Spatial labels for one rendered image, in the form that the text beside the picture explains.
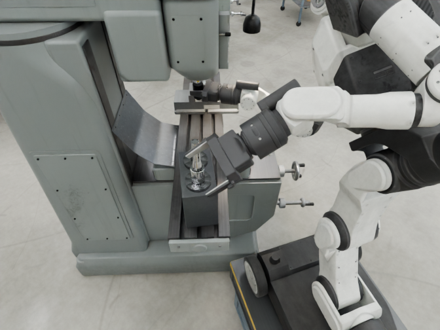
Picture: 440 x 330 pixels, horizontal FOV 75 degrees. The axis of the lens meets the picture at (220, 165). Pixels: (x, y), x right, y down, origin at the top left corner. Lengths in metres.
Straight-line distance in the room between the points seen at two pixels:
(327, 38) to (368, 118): 0.29
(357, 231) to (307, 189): 1.53
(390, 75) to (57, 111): 1.11
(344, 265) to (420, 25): 0.87
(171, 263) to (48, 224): 1.08
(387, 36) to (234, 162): 0.39
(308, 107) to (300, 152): 2.30
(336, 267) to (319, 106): 0.79
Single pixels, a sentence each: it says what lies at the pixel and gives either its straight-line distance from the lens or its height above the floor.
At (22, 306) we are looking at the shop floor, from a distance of 2.37.
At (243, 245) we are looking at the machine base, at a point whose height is 0.20.
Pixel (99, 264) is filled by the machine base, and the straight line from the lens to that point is 2.10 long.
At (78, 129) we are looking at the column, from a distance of 1.31.
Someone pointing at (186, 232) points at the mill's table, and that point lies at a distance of 1.10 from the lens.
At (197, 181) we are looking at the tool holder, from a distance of 0.95.
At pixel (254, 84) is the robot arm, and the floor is 1.30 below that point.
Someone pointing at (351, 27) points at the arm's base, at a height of 1.68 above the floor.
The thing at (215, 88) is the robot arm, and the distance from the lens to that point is 1.28.
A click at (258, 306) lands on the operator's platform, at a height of 0.40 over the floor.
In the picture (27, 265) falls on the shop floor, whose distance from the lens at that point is 2.50.
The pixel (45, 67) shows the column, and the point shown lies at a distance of 1.20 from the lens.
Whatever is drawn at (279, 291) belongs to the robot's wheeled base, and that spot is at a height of 0.57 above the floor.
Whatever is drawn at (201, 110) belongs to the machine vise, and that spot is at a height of 1.00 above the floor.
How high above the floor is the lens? 1.93
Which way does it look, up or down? 47 degrees down
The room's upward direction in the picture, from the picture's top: straight up
